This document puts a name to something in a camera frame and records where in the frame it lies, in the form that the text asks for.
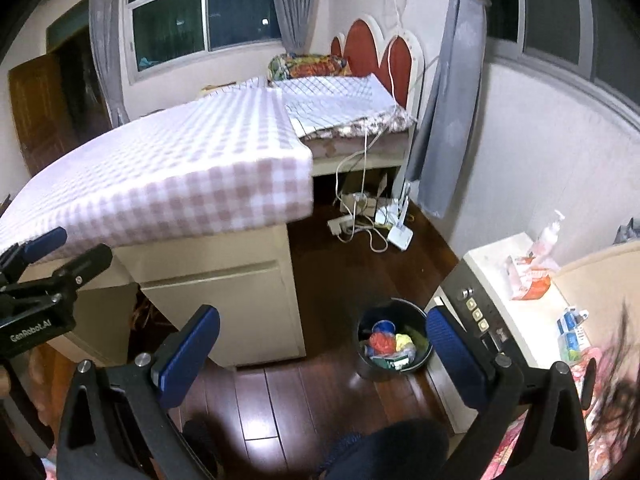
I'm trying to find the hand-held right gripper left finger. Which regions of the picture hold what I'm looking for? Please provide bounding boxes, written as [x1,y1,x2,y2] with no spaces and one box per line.
[55,304,222,480]

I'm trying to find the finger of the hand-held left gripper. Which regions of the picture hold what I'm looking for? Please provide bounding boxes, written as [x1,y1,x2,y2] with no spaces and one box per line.
[0,226,68,286]
[50,244,113,301]

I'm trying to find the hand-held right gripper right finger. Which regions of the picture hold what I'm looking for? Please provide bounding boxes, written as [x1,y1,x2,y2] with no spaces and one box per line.
[425,305,591,480]

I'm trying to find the red bag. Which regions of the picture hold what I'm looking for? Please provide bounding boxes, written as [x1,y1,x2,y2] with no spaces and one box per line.
[367,332,398,358]

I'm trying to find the black trash bin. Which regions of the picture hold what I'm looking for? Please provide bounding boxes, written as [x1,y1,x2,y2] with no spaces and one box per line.
[356,299,435,382]

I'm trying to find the orange tissue pack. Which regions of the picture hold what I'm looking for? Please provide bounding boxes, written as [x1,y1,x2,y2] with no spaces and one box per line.
[505,254,553,302]

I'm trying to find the person's dark trouser leg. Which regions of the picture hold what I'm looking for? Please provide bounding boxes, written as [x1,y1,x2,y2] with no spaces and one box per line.
[315,417,451,480]

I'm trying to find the small blue box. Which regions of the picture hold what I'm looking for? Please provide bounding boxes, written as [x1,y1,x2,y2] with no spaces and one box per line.
[556,307,591,361]

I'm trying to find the brown wooden door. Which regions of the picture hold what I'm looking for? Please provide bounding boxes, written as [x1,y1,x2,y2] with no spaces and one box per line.
[7,55,76,176]

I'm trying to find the pink checked tablecloth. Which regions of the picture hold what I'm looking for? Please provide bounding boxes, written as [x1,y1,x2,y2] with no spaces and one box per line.
[0,77,315,266]

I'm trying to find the clear pump bottle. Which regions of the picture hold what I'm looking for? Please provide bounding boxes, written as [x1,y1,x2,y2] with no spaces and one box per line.
[532,209,566,261]

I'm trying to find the beige bed headboard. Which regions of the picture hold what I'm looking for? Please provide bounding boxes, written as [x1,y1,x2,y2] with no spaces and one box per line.
[550,240,640,356]

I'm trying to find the dark wispy strands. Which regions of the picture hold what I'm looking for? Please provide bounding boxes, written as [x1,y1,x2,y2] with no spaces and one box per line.
[590,297,640,441]

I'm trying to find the white power strip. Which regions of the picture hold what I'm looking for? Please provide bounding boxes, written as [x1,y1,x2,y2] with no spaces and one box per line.
[327,214,357,237]

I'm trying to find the beige power strip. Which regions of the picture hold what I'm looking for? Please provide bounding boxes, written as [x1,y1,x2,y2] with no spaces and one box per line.
[340,192,378,216]

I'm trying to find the pink printed blanket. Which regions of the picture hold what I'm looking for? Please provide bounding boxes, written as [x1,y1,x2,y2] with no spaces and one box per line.
[492,345,640,480]

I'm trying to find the grey cloth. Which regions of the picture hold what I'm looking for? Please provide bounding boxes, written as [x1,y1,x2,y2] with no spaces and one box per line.
[616,217,640,246]

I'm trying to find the floral quilt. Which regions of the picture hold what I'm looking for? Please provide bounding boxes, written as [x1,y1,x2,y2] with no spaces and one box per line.
[305,109,418,142]

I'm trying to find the tied grey curtain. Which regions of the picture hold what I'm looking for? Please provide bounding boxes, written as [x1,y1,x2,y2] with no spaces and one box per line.
[405,0,493,218]

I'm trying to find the large sliding window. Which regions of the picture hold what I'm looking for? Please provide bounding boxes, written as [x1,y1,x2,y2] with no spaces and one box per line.
[122,0,283,86]

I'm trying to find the white grid bed sheet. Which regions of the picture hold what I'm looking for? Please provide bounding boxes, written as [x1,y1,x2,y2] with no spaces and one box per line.
[245,74,418,138]

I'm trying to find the colourful printed pillow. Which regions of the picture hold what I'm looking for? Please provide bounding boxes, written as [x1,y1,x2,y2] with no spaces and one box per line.
[266,51,353,81]

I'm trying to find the red and white headboard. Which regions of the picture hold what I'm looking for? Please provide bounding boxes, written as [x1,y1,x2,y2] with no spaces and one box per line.
[330,16,426,111]

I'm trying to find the grey framed side window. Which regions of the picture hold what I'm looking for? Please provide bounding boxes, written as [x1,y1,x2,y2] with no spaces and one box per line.
[487,0,640,121]

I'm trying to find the cream bed frame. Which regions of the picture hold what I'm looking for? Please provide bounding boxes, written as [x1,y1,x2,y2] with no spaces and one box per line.
[307,130,416,178]

